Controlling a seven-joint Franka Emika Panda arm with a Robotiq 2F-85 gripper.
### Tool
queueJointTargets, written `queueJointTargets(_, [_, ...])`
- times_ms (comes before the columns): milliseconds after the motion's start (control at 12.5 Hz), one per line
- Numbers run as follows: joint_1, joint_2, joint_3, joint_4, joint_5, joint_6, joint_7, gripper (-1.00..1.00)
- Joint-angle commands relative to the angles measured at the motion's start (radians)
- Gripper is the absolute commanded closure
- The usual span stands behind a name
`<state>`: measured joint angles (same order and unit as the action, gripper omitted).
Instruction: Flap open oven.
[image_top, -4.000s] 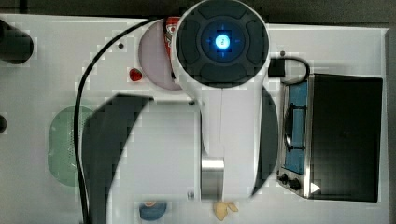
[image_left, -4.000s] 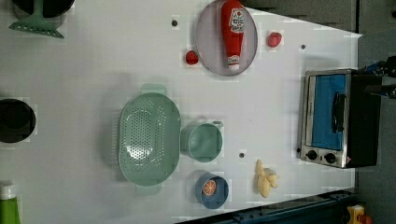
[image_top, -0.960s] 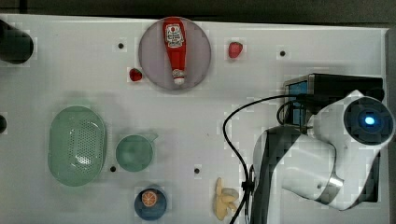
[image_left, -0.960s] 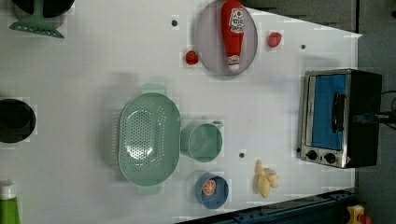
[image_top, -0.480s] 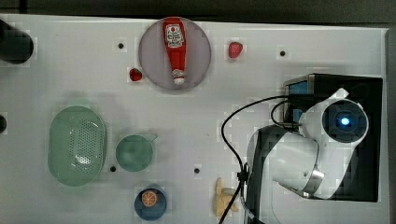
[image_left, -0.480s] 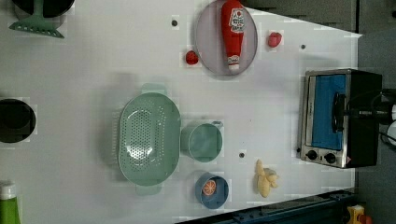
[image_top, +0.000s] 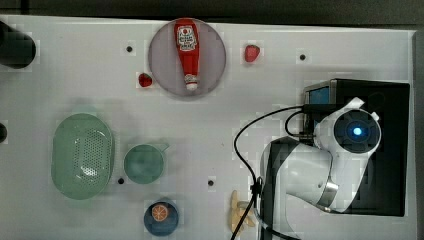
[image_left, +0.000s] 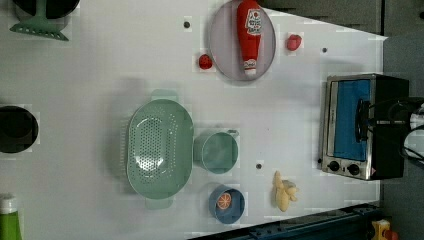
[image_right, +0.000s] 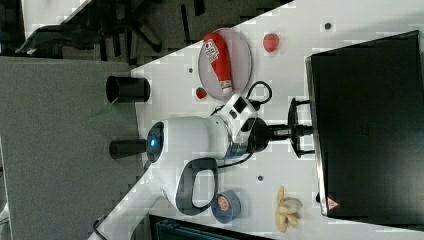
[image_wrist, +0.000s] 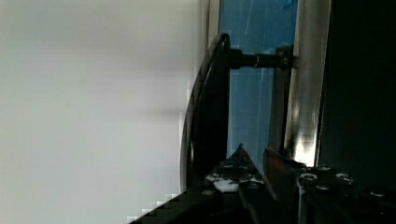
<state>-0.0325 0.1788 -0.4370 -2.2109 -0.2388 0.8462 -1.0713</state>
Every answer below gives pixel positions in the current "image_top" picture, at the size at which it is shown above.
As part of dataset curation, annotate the silver black toaster oven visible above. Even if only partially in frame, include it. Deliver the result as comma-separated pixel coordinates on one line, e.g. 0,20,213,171
304,78,410,217

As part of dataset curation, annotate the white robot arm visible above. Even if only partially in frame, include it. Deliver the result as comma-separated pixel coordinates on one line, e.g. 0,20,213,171
255,97,382,240

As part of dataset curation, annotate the grey round plate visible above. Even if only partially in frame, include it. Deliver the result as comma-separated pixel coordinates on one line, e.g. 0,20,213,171
148,18,226,97

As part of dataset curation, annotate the light red toy strawberry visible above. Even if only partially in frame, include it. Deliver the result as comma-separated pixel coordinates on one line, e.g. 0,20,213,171
244,45,260,63

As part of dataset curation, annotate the dark red toy strawberry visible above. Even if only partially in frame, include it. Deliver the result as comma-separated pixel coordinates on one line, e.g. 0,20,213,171
138,73,153,88

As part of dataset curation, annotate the green measuring cup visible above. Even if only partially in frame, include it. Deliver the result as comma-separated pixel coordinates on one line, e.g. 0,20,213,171
124,143,169,184

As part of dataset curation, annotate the peeled toy banana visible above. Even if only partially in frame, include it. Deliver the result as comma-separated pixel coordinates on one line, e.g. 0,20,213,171
229,190,255,232

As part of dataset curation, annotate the red ketchup bottle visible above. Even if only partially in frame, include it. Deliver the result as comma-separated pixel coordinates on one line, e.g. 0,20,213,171
174,18,200,91

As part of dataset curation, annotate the orange slice toy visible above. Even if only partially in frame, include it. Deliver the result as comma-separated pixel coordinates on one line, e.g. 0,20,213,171
151,204,169,222

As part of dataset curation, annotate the blue bowl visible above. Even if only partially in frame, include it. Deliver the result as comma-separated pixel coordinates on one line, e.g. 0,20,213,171
144,198,179,237

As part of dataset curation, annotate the green perforated colander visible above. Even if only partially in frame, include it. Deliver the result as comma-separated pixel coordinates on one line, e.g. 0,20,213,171
51,111,115,200

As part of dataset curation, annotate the black cylinder cup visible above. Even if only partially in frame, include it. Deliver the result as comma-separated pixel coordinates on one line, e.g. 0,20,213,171
0,22,36,69
0,123,8,143

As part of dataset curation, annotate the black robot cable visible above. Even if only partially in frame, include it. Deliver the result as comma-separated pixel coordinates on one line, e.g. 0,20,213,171
229,105,305,240

